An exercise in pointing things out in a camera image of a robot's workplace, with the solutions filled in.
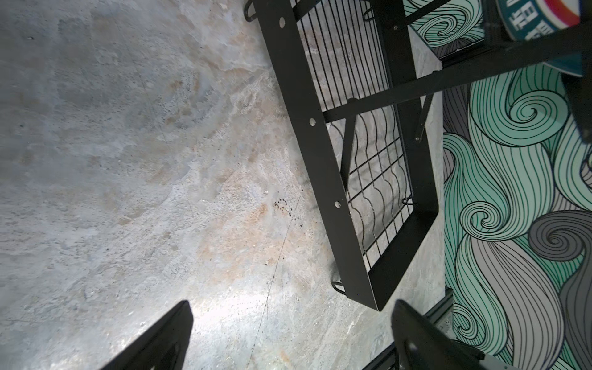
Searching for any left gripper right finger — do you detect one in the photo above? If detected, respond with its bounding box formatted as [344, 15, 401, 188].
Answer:
[392, 300, 482, 369]

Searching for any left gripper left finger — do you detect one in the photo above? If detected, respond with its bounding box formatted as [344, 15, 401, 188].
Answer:
[103, 300, 194, 370]

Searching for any black wire dish rack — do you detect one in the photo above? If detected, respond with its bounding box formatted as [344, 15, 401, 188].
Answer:
[244, 1, 591, 311]

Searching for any green-rimmed white plate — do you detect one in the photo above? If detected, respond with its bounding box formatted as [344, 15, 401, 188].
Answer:
[495, 0, 584, 78]

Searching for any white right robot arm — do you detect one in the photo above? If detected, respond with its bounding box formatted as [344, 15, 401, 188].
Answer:
[454, 340, 519, 370]

